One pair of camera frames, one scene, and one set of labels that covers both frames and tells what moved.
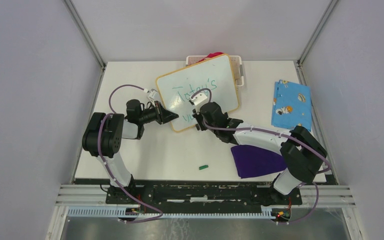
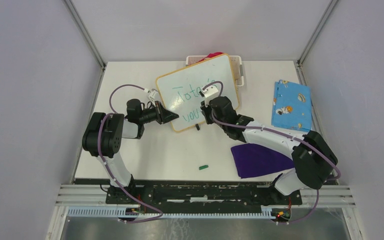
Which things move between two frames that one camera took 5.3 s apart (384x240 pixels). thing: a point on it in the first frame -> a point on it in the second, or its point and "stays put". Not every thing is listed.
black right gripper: x=198 y=117 -> x=205 y=111
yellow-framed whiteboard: x=215 y=76 stays put
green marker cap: x=203 y=167 stays put
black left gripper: x=163 y=116 stays put
